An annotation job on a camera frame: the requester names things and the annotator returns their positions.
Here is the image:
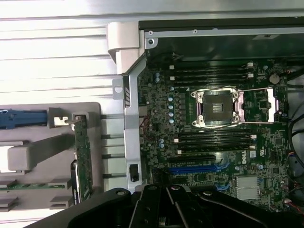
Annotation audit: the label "black expansion slot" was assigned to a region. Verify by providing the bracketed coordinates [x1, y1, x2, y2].
[168, 154, 216, 162]

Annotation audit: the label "open black PC case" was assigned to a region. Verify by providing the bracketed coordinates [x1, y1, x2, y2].
[106, 14, 304, 226]

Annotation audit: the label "grey parts rack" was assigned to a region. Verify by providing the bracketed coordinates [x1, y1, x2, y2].
[0, 102, 102, 216]

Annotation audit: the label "RAM slot white latches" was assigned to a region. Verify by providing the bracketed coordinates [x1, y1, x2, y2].
[169, 74, 255, 81]
[174, 135, 257, 143]
[177, 146, 257, 155]
[166, 62, 254, 70]

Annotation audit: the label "green motherboard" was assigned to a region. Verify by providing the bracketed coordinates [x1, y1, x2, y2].
[139, 54, 293, 212]

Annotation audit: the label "hard disk with blue carrier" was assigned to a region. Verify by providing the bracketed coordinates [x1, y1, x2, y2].
[0, 108, 47, 131]

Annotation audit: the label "silver socket cover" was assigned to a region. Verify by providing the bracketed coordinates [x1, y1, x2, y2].
[234, 87, 280, 124]

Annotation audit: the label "blue expansion slot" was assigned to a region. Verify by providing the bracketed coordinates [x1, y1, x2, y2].
[169, 167, 217, 175]

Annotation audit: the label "green RAM stick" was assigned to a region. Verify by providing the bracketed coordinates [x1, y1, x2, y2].
[0, 183, 72, 191]

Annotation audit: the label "RAM slot black latches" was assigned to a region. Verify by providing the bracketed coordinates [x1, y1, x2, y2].
[166, 69, 247, 76]
[178, 142, 252, 148]
[173, 80, 247, 86]
[178, 131, 252, 137]

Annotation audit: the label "silver chipset heatsink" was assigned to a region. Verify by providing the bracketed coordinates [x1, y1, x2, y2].
[236, 175, 260, 200]

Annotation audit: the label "CPU socket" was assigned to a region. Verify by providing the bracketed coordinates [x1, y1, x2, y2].
[191, 89, 240, 130]

